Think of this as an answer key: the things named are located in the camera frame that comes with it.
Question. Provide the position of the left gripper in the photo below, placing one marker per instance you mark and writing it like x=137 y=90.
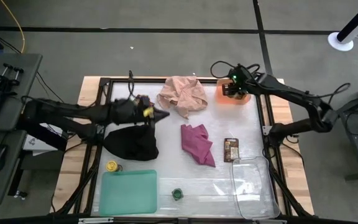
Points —
x=126 y=113

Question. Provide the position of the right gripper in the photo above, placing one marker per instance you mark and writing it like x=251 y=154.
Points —
x=242 y=79

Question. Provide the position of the yellow small cup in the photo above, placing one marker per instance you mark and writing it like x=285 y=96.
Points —
x=112 y=165

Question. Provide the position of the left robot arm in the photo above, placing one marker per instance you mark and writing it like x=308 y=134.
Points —
x=73 y=110

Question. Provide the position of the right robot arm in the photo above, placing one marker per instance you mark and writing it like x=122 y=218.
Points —
x=291 y=93

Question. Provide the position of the orange plastic bin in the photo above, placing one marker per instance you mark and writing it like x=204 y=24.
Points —
x=221 y=99

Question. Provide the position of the pale pink cloth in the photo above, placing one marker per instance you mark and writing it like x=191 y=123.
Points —
x=182 y=95

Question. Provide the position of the black cloth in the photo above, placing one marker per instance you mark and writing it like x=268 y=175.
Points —
x=132 y=143

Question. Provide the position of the magenta cloth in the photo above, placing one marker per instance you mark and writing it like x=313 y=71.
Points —
x=197 y=143

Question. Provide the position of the brown foil spice packet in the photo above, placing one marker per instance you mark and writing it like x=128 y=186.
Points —
x=231 y=151

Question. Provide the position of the teal plastic bin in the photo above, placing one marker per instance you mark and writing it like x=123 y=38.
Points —
x=127 y=193

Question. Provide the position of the white round-base stand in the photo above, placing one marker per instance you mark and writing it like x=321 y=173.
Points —
x=340 y=42

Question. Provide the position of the clear plastic bin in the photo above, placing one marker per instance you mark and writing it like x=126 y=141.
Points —
x=255 y=186

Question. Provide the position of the white paper sheet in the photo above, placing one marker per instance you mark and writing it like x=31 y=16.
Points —
x=34 y=143

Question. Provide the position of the dark grey desk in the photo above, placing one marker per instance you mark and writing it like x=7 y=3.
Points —
x=8 y=118

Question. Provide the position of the black clamp stand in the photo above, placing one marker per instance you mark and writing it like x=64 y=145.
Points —
x=6 y=79

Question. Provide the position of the black aluminium frame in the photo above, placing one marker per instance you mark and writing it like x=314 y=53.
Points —
x=104 y=81

